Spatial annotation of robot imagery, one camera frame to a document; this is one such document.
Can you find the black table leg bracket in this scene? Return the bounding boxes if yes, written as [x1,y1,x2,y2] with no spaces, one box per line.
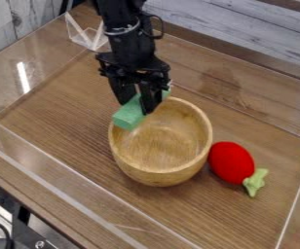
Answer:
[13,204,70,249]

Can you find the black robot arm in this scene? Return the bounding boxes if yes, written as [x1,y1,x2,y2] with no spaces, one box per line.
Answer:
[92,0,172,115]

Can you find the clear acrylic corner bracket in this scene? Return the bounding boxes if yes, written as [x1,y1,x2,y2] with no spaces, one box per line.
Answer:
[65,13,112,53]

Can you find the clear acrylic tray walls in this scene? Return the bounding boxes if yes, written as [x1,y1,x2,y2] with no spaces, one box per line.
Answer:
[0,19,300,249]

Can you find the green rectangular block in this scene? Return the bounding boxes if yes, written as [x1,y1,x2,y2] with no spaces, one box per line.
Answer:
[112,88,175,132]

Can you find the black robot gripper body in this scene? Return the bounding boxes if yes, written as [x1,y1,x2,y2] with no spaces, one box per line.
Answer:
[97,27,171,90]

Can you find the red plush strawberry toy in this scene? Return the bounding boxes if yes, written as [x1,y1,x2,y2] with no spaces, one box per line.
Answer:
[209,141,269,197]

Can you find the brown wooden bowl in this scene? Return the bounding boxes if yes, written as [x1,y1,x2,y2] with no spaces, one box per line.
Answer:
[109,97,215,187]

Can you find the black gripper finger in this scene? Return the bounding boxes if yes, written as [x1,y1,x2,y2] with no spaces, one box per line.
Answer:
[139,81,164,115]
[109,77,137,105]

